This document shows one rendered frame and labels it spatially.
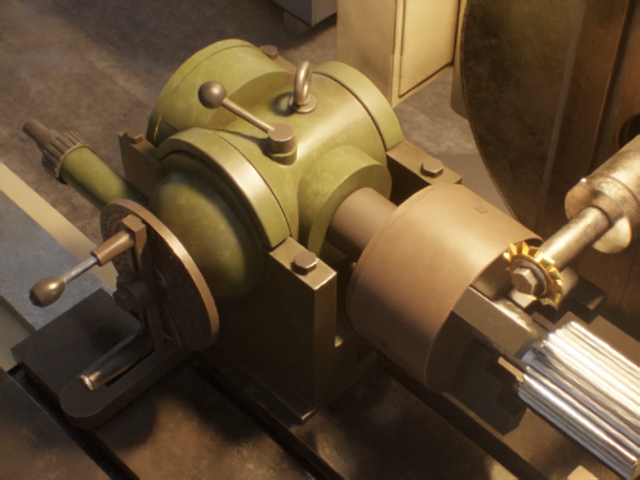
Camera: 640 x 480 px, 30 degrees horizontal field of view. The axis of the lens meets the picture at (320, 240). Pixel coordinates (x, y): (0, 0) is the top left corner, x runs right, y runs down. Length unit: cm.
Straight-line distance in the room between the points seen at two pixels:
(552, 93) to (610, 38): 13
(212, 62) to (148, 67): 204
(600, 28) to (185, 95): 45
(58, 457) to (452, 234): 52
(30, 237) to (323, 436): 76
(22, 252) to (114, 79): 147
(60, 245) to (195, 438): 65
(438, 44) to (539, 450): 53
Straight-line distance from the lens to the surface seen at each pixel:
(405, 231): 115
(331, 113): 128
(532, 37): 129
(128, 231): 119
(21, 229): 196
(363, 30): 150
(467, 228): 115
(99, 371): 130
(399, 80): 151
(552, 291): 110
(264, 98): 134
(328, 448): 134
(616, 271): 138
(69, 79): 336
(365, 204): 124
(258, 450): 134
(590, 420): 113
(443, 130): 315
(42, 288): 115
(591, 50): 122
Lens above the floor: 214
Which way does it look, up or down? 48 degrees down
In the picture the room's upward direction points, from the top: straight up
